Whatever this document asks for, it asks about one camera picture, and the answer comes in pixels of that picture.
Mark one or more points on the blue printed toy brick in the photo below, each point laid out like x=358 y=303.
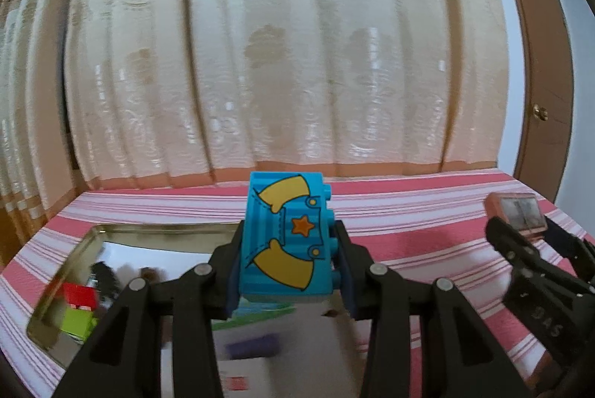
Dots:
x=288 y=240

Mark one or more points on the small brown object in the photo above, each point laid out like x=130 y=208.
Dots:
x=149 y=275

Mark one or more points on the red toy brick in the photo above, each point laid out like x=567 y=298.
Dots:
x=79 y=296

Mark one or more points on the cream floral curtain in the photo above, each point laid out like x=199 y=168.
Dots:
x=279 y=54

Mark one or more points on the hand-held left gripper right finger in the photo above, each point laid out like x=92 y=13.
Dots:
x=346 y=282

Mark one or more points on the small black jar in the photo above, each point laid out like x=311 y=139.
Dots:
x=103 y=279

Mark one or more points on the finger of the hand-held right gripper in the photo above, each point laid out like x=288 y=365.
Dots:
x=513 y=251
x=576 y=254

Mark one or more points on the metal tin box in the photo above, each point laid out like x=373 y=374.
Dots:
x=139 y=249

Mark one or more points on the green toy brick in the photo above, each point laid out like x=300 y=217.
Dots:
x=76 y=323

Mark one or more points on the small pink box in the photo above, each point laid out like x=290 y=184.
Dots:
x=516 y=210

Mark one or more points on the white box with beige top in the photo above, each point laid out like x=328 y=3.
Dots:
x=288 y=379

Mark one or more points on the red striped bed sheet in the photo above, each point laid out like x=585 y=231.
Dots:
x=418 y=203

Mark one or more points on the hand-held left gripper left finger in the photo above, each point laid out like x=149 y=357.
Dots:
x=234 y=282

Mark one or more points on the brass door knob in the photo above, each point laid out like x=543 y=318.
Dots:
x=540 y=111

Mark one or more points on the brown wooden door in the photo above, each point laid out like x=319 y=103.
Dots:
x=544 y=54

